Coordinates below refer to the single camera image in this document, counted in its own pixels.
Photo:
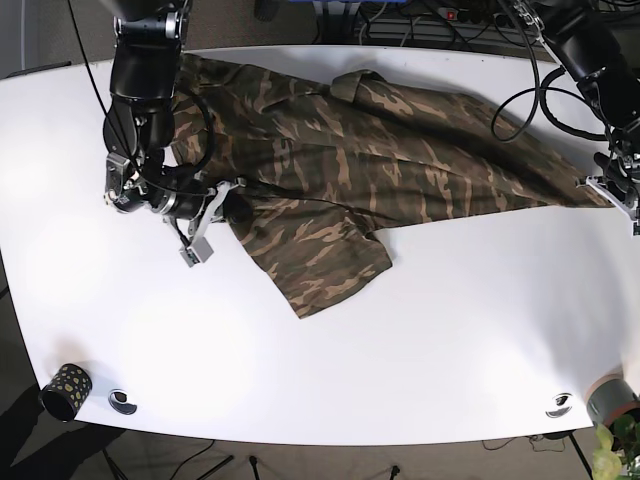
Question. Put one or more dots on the metal table grommet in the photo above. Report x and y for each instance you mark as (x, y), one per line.
(120, 402)
(560, 405)

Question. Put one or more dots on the black floral cup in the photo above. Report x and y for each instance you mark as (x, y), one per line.
(67, 391)

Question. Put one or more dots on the left metal table grommet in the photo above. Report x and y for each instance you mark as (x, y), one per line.
(120, 402)

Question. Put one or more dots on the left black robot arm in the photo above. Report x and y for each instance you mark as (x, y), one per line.
(577, 37)

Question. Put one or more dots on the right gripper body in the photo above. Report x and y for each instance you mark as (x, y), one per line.
(188, 215)

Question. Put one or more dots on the right metal table grommet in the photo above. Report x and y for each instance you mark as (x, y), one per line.
(560, 405)

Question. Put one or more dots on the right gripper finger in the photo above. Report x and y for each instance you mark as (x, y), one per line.
(238, 211)

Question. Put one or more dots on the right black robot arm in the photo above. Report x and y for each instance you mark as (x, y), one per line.
(139, 126)

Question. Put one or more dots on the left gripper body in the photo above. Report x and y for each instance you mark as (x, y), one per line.
(618, 188)

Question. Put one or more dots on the camouflage T-shirt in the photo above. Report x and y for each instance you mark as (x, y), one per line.
(329, 165)

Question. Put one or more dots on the grey plant pot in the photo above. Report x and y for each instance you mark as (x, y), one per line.
(609, 398)

